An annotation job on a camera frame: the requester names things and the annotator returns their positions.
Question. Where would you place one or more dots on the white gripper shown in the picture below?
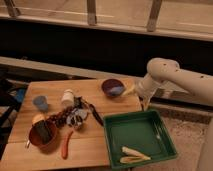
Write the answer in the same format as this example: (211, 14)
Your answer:
(145, 88)

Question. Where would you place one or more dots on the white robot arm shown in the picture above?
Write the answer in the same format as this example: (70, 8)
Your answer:
(160, 71)

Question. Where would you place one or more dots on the dark purple bowl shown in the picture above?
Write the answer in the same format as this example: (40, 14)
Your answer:
(112, 87)

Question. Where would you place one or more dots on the copper metal cup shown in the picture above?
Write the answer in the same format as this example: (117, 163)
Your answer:
(42, 133)

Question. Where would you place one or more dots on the orange carrot toy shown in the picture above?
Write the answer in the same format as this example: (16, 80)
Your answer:
(64, 149)

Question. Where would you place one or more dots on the white small bottle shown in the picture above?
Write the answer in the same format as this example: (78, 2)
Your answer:
(67, 98)

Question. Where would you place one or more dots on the blue plastic cup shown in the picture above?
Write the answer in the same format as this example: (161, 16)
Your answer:
(41, 103)

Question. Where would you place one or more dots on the black utensil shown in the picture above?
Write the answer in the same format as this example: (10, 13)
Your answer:
(95, 114)

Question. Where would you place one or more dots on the green plastic tray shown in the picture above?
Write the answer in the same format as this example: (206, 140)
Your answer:
(141, 131)

